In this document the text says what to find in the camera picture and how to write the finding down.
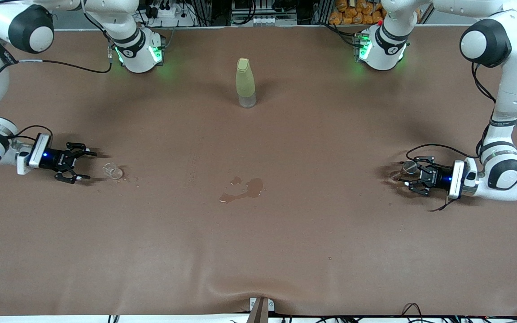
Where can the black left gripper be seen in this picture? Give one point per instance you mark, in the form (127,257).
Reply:
(439,177)

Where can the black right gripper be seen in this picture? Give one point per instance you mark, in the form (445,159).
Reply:
(55,158)

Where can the clear wine glass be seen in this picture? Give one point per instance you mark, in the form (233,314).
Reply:
(409,167)

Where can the clear glass measuring beaker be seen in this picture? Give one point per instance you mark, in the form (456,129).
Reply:
(115,172)

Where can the small brown liquid drops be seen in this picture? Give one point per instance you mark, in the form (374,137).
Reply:
(130,179)

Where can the brown table mat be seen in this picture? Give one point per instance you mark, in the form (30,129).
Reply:
(285,251)

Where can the brown liquid puddle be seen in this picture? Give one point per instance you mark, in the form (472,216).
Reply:
(255,186)

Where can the orange snack bags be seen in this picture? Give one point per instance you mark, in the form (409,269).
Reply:
(352,15)

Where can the white power strip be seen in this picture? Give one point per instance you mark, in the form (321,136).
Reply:
(168,13)

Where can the green bottle with clear base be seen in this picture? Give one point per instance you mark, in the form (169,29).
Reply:
(245,83)

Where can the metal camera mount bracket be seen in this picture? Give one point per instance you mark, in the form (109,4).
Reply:
(258,312)

